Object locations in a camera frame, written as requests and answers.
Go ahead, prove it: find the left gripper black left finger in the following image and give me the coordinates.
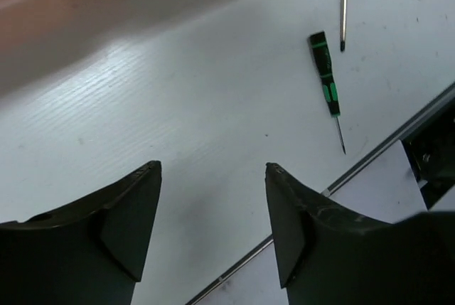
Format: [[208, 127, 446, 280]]
[[1, 161, 161, 304]]

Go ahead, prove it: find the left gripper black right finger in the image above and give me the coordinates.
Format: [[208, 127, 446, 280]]
[[265, 163, 454, 304]]

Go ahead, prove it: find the purple handle screwdriver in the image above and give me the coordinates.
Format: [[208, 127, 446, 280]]
[[340, 0, 348, 52]]

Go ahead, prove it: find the black precision screwdriver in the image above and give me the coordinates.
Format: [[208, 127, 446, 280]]
[[309, 31, 346, 154]]

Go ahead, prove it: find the pink plastic tool box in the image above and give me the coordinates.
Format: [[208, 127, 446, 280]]
[[0, 0, 271, 98]]

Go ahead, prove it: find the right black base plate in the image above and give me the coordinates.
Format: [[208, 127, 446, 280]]
[[402, 99, 454, 209]]

